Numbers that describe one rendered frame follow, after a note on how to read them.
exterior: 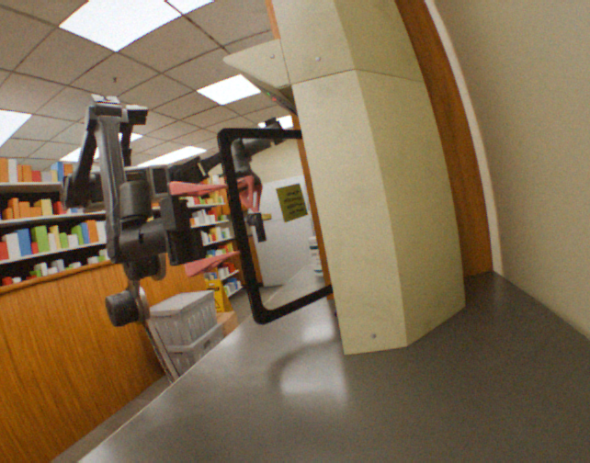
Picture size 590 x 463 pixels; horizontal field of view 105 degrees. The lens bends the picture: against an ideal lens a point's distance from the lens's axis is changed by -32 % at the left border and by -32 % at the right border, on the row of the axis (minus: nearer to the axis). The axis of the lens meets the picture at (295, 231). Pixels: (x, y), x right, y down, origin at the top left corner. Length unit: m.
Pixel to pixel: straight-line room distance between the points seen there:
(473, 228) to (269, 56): 0.67
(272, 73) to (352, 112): 0.16
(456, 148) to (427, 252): 0.41
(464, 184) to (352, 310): 0.52
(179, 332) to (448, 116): 2.42
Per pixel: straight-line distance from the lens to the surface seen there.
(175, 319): 2.71
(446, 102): 0.95
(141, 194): 0.56
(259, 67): 0.60
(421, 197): 0.59
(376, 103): 0.56
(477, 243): 0.94
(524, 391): 0.44
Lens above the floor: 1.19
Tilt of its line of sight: 3 degrees down
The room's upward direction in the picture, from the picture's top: 11 degrees counter-clockwise
